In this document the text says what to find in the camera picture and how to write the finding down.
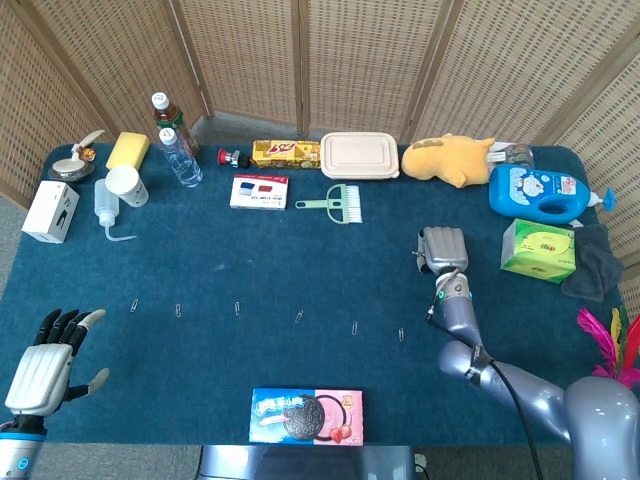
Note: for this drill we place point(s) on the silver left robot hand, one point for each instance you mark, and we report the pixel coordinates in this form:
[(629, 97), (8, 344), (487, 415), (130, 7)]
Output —
[(42, 370)]

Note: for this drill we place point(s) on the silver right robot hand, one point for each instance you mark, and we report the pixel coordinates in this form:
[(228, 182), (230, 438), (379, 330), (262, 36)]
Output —
[(445, 247)]

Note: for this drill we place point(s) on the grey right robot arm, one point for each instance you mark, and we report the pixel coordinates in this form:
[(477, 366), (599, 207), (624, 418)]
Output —
[(525, 395)]

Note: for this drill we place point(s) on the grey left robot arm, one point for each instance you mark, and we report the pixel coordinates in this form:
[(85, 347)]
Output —
[(20, 450)]

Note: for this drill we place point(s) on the yellow plush toy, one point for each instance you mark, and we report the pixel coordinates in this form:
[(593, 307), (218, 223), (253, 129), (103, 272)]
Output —
[(445, 160)]

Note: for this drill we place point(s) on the green tissue box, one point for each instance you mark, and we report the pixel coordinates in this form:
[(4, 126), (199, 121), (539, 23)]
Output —
[(537, 250)]

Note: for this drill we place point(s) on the blue detergent bottle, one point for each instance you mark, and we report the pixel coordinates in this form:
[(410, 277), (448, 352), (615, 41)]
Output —
[(530, 190)]

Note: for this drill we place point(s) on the clear plastic jar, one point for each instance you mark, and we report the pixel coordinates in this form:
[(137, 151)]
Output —
[(520, 154)]

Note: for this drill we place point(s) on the beige lidded lunch box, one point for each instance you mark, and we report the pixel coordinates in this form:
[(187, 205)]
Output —
[(360, 155)]

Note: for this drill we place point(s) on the dark grey cloth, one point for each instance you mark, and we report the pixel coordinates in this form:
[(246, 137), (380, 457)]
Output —
[(595, 270)]

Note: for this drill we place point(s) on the white cardboard product box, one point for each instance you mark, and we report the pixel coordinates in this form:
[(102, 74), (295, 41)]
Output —
[(47, 212)]

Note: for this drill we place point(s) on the translucent plastic wash bottle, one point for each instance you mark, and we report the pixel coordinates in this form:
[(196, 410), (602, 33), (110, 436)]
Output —
[(105, 205)]

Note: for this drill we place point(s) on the pink feather duster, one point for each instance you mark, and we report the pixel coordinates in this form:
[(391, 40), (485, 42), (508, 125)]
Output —
[(600, 340)]

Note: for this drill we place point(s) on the yellow cracker packet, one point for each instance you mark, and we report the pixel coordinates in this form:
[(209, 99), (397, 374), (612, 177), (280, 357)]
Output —
[(285, 154)]

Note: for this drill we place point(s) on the white box red blue print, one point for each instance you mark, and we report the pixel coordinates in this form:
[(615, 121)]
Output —
[(260, 195)]

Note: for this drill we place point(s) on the dark blue carpet mat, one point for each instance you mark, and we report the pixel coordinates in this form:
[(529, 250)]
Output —
[(250, 260)]

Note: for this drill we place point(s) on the round metal tin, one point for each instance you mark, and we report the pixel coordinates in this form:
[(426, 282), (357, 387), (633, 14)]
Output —
[(70, 171)]

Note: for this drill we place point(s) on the white paper cup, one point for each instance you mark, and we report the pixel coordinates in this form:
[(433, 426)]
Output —
[(127, 185)]

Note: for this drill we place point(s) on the woven rattan folding screen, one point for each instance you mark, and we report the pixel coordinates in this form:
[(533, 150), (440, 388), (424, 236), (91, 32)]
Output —
[(350, 60)]

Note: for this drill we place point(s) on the Oreo strawberry cookie box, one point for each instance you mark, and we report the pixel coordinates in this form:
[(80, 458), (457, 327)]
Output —
[(305, 417)]

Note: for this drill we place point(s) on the yellow sponge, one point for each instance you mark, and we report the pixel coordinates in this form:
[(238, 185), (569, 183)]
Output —
[(127, 150)]

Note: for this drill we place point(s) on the red emergency stop button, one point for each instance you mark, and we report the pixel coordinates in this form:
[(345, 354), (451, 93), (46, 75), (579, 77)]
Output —
[(222, 156)]

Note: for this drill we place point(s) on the clear plastic water bottle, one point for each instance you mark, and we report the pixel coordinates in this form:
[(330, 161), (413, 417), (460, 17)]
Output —
[(182, 162)]

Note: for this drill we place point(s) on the grey robot torso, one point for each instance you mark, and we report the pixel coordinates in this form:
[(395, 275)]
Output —
[(300, 465)]

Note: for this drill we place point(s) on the brown tea bottle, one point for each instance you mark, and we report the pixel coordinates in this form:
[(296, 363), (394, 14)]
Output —
[(167, 117)]

